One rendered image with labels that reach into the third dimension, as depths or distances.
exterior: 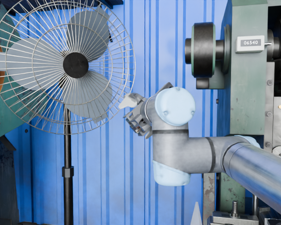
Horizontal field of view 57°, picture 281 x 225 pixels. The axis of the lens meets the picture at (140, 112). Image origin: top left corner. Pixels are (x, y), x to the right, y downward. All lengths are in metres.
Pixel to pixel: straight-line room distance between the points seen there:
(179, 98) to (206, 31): 0.42
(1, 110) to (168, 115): 1.18
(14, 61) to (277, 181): 0.91
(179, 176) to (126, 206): 1.79
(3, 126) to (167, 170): 1.18
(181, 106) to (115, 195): 1.88
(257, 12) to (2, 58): 0.87
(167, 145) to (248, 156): 0.15
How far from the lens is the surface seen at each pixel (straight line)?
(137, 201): 2.28
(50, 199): 2.60
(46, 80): 1.08
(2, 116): 1.56
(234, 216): 1.02
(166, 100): 0.49
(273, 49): 0.92
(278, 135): 0.89
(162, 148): 0.51
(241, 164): 0.48
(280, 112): 0.88
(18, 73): 1.08
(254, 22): 0.85
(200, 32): 0.88
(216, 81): 1.04
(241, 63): 0.82
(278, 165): 0.43
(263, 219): 1.01
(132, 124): 0.71
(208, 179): 1.24
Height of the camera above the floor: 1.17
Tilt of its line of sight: 3 degrees down
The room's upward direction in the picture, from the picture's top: straight up
